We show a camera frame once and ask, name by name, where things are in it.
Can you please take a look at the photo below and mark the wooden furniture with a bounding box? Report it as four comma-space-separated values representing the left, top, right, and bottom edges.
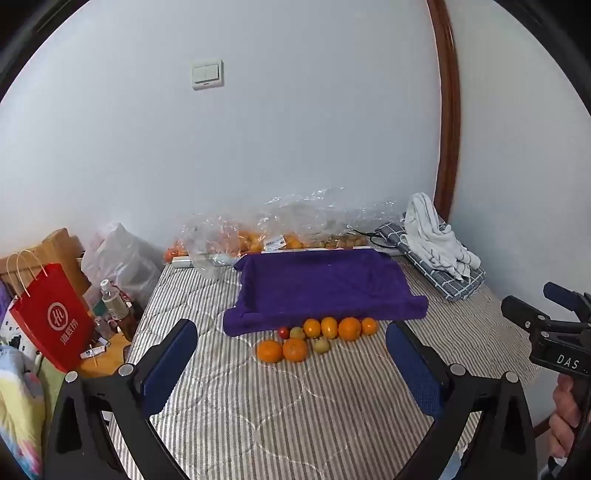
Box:
0, 228, 90, 296

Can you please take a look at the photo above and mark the purple towel covered tray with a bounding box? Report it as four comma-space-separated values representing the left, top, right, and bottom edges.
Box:
222, 247, 429, 337

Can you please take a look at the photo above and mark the grey checked cloth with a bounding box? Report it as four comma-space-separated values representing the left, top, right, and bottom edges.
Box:
374, 212, 488, 303

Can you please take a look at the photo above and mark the red paper bag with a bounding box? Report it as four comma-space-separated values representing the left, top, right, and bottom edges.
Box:
6, 249, 95, 374

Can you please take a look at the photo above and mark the white striped towel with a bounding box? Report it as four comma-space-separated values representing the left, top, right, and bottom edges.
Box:
399, 191, 482, 282

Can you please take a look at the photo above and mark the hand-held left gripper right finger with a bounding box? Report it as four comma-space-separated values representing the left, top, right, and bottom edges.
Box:
385, 320, 539, 480

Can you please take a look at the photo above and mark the white plastic bag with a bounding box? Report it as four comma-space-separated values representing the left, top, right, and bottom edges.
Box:
81, 222, 162, 310

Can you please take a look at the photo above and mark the colourful blanket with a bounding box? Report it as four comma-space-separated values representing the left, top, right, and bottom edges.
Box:
0, 346, 65, 480

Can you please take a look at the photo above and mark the large orange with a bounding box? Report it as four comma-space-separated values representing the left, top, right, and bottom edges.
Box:
338, 317, 362, 342

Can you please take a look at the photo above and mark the brown wooden door frame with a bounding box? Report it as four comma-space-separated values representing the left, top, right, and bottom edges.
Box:
425, 0, 462, 222

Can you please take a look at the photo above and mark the brown bottle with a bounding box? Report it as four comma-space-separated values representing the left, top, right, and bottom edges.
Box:
117, 300, 139, 340

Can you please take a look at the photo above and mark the clear plastic bag with longans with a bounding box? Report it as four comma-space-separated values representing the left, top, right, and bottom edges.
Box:
277, 187, 407, 252

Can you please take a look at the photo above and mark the white light switch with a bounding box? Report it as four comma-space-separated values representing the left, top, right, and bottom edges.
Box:
191, 60, 225, 90

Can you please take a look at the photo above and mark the clear plastic bag with oranges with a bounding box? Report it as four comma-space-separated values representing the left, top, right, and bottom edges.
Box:
166, 210, 305, 280

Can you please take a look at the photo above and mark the clear plastic bottle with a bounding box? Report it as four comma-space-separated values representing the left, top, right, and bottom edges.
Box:
99, 279, 130, 324

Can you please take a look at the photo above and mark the striped bed sheet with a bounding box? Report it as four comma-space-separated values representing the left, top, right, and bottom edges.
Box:
99, 251, 541, 480

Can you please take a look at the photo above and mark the person's right hand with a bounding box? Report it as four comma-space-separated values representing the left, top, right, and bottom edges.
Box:
549, 371, 585, 460

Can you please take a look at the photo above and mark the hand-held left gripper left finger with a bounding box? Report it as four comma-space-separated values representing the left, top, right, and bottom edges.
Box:
44, 318, 199, 480

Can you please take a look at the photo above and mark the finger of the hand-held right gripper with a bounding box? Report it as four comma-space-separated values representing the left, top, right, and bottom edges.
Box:
543, 281, 591, 324
501, 295, 555, 337

